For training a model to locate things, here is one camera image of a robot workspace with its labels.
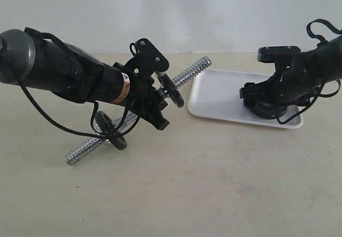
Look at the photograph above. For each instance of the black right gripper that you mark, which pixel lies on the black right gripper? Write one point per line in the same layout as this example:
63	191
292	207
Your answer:
293	86

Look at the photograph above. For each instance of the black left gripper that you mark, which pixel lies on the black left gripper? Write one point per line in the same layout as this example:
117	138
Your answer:
136	92

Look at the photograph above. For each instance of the black weight plate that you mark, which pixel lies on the black weight plate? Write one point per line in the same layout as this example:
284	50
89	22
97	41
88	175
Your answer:
268	111
106	127
169	90

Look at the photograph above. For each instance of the chrome dumbbell bar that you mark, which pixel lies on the chrome dumbbell bar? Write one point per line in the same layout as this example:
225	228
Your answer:
130	119

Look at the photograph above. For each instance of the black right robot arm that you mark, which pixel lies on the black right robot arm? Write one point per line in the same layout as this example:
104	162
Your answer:
327	55

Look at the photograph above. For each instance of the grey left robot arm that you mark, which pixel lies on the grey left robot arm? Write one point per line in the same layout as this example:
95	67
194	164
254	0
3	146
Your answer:
40	60

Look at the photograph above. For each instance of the white plastic tray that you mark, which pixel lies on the white plastic tray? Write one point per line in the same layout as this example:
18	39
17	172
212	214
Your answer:
215	95

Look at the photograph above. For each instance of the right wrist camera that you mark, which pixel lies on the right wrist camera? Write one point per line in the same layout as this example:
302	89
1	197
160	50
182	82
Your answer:
272	54

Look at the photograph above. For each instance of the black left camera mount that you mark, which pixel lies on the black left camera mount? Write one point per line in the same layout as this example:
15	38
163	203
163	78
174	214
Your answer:
150	59

